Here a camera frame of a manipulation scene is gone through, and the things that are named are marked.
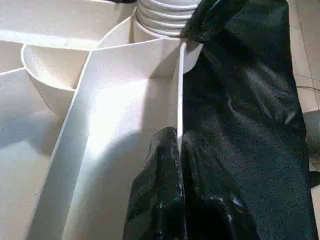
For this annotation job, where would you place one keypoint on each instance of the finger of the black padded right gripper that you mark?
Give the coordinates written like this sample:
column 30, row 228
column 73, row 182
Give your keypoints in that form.
column 202, row 22

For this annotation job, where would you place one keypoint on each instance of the black work mat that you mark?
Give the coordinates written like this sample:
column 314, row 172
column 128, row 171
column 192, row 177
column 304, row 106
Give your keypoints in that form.
column 250, row 112

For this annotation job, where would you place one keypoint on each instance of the white plastic table top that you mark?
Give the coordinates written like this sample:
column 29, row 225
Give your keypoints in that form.
column 112, row 100

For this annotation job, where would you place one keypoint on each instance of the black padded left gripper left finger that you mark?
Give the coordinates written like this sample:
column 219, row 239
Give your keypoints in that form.
column 157, row 195

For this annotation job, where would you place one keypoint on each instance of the white plastic table leg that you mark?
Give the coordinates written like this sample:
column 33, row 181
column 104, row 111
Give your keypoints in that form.
column 165, row 20

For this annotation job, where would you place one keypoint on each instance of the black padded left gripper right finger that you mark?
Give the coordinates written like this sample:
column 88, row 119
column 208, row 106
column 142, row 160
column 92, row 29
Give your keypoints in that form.
column 212, row 207

